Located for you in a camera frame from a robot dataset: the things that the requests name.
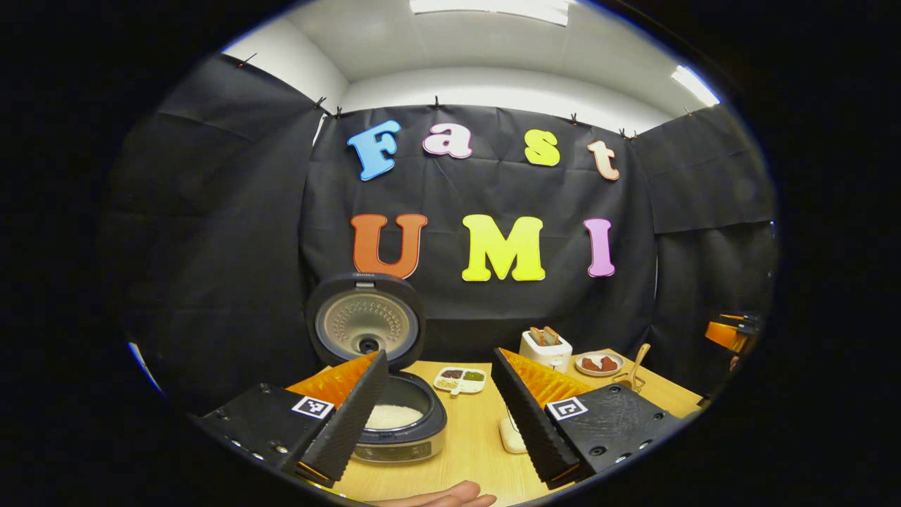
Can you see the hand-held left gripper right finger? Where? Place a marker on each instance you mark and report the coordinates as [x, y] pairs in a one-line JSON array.
[[528, 415]]

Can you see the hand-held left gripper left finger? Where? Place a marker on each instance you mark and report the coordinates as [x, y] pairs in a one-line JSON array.
[[348, 422]]

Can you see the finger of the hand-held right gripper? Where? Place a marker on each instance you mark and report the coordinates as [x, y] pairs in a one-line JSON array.
[[721, 336]]

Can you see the wooden spoon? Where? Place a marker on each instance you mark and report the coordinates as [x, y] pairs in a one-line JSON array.
[[640, 359]]

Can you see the grey rice cooker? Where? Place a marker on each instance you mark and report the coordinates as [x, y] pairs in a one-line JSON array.
[[366, 327]]

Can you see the white toaster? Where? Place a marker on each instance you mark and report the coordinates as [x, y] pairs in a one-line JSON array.
[[545, 355]]

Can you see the white divided condiment dish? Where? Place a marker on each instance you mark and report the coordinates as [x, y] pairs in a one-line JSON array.
[[461, 380]]

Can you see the toast slice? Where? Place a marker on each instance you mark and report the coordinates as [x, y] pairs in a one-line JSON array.
[[552, 335], [536, 336]]

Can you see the brown meat piece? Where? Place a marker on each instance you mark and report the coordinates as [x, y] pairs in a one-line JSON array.
[[609, 363], [590, 364]]

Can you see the white round plate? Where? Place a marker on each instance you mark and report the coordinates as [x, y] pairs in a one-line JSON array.
[[598, 374]]

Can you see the black backdrop cloth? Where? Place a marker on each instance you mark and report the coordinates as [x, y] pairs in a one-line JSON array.
[[493, 310]]

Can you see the small ceiling light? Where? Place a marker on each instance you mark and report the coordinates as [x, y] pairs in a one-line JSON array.
[[695, 84]]

